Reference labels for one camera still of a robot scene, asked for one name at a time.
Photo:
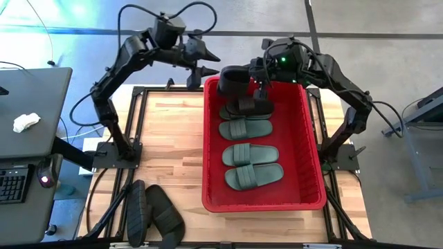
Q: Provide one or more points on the black keyboard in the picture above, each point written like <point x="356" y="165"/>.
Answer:
<point x="14" y="185"/>

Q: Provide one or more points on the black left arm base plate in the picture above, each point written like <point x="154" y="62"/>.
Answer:
<point x="104" y="157"/>

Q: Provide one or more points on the grey metal stand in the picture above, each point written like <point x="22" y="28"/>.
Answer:
<point x="422" y="197"/>

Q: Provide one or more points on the black mouse with light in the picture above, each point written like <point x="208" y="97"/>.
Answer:
<point x="48" y="171"/>

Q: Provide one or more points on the green rubber slide sandal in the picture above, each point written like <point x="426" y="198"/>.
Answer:
<point x="242" y="129"/>
<point x="252" y="176"/>
<point x="224" y="113"/>
<point x="249" y="154"/>

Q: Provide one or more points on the black caster wheel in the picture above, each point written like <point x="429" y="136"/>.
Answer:
<point x="51" y="230"/>

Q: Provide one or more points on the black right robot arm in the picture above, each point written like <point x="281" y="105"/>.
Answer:
<point x="342" y="81"/>

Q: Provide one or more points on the red plastic bin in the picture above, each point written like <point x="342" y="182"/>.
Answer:
<point x="297" y="180"/>

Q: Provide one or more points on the white crumpled tissue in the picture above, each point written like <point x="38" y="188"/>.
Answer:
<point x="26" y="121"/>

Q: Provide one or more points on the grey desk top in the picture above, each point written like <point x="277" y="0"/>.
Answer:
<point x="34" y="97"/>

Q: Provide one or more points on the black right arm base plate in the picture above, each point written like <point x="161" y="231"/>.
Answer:
<point x="346" y="162"/>

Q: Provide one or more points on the white box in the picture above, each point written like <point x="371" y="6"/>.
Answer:
<point x="88" y="145"/>

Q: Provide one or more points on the black desk support bar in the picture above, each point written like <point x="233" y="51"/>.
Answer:
<point x="72" y="154"/>

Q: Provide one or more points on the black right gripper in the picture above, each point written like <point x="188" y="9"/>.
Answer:
<point x="264" y="71"/>

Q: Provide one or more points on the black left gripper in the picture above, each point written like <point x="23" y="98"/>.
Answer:
<point x="192" y="52"/>

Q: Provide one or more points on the grey keyboard shelf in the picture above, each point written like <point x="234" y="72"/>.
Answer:
<point x="24" y="221"/>

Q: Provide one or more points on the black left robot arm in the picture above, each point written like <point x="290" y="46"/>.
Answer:
<point x="124" y="62"/>

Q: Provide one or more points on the black aluminium table frame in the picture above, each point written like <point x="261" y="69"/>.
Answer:
<point x="332" y="214"/>

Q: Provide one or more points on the small green plug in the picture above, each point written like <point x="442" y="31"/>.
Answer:
<point x="326" y="167"/>

